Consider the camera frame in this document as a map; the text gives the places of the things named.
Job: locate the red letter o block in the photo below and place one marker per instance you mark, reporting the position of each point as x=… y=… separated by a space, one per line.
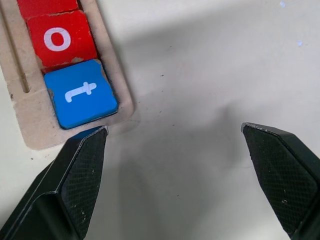
x=62 y=50

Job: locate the blue letter t block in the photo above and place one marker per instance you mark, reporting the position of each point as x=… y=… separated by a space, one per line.
x=80 y=110

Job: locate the wooden letter tray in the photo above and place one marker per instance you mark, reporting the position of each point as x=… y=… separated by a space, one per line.
x=35 y=112

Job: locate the red letter b block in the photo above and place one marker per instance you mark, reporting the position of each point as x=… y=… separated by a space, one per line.
x=47 y=7

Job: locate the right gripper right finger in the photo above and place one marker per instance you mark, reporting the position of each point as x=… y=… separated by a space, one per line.
x=287 y=180

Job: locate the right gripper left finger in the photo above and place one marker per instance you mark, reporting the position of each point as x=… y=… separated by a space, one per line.
x=50 y=200

